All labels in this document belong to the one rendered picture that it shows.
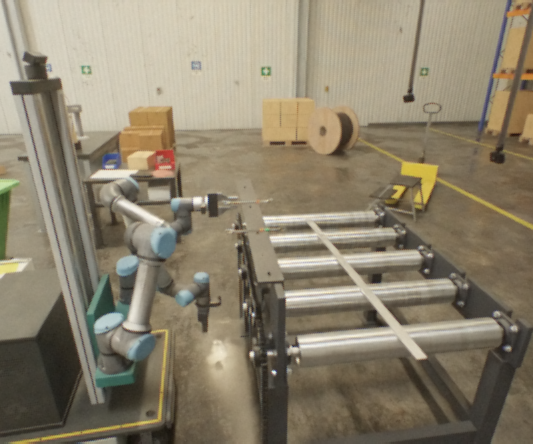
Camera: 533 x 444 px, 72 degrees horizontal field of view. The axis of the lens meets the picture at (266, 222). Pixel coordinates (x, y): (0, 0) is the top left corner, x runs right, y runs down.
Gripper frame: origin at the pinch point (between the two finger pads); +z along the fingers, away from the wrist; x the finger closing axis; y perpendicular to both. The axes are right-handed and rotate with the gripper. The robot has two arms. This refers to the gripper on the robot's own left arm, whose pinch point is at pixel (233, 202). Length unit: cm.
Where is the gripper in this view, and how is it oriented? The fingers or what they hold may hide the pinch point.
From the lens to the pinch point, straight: 192.8
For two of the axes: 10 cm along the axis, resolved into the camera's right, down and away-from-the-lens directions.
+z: 9.9, -0.5, 1.3
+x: 0.0, 9.2, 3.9
